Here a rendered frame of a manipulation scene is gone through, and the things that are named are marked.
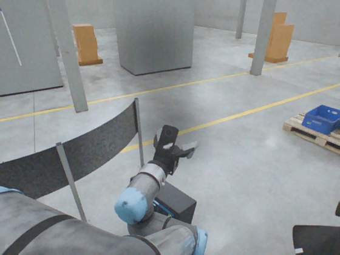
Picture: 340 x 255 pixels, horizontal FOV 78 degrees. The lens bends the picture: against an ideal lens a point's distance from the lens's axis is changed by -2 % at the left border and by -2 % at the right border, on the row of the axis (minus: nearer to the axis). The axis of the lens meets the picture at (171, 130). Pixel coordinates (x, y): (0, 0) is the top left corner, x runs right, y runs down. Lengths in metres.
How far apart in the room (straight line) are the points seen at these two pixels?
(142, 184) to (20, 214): 0.33
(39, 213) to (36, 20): 5.71
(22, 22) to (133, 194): 5.56
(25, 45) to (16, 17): 0.55
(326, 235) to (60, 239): 1.05
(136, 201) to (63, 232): 0.30
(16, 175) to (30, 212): 1.61
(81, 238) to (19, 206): 0.08
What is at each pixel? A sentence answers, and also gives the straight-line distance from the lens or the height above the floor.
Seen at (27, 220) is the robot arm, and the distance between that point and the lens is 0.26.
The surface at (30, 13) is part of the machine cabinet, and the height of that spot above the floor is 1.67.
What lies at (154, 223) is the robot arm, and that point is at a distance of 0.59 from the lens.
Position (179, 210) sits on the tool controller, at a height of 1.25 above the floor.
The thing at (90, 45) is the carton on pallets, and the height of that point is 0.62.
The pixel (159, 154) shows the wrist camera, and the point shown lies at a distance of 0.63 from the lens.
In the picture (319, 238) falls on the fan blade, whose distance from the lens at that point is 1.16.
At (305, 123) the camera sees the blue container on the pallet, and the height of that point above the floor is 0.20.
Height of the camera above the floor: 1.86
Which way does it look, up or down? 31 degrees down
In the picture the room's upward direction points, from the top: straight up
